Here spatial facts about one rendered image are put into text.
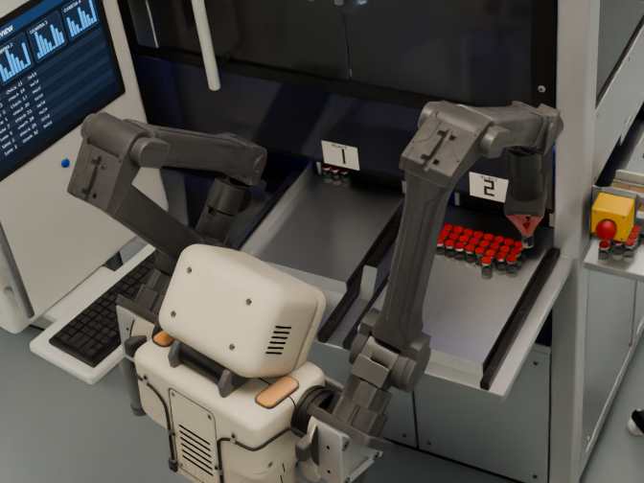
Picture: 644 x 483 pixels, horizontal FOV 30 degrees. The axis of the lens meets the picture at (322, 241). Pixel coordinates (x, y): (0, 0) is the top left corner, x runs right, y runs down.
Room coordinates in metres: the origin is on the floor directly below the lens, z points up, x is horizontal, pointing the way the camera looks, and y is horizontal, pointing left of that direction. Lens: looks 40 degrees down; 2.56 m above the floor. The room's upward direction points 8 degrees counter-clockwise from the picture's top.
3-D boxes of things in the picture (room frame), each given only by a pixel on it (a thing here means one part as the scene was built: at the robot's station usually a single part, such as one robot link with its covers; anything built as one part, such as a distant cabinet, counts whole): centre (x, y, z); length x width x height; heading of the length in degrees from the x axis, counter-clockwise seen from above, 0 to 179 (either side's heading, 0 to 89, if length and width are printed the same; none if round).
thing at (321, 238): (2.01, -0.02, 0.90); 0.34 x 0.26 x 0.04; 147
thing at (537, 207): (1.62, -0.36, 1.25); 0.10 x 0.07 x 0.07; 161
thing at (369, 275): (1.75, -0.05, 0.91); 0.14 x 0.03 x 0.06; 147
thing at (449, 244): (1.83, -0.31, 0.90); 0.18 x 0.02 x 0.05; 57
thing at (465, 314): (1.73, -0.25, 0.90); 0.34 x 0.26 x 0.04; 147
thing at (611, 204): (1.79, -0.58, 1.00); 0.08 x 0.07 x 0.07; 147
